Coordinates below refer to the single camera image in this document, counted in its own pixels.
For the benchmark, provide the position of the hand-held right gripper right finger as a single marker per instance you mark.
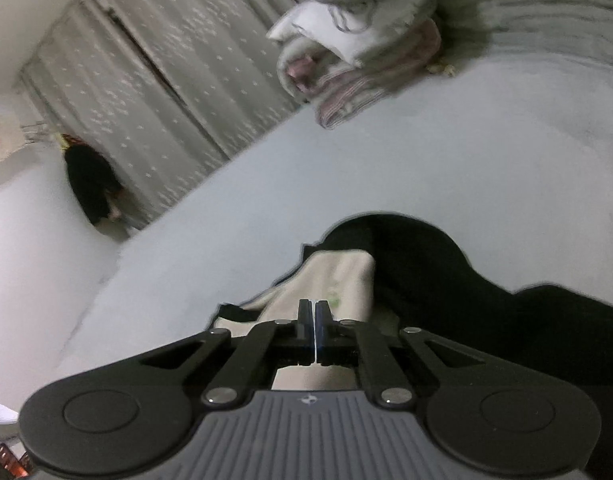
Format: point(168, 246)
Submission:
point(324, 322)

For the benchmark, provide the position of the white hanging cloth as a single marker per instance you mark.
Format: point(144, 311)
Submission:
point(1, 135)

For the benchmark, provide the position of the white printed pillow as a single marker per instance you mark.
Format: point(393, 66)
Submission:
point(346, 25)

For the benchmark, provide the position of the grey patterned curtain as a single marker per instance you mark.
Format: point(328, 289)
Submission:
point(161, 85)

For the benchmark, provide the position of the dark hanging clothes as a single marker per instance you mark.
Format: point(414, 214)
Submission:
point(91, 180)

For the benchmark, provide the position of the grey quilted bedspread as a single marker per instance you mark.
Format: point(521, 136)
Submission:
point(536, 0)

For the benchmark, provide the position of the beige knotted tassel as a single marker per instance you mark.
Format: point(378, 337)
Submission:
point(442, 69)

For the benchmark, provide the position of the folded pink grey quilt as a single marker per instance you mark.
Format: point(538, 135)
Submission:
point(361, 90)

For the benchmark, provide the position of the cream and black shirt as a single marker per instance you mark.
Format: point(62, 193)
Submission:
point(436, 285)

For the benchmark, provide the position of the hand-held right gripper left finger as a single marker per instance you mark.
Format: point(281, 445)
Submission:
point(306, 322)

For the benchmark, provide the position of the orange and black object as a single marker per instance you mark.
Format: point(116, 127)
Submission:
point(6, 462)

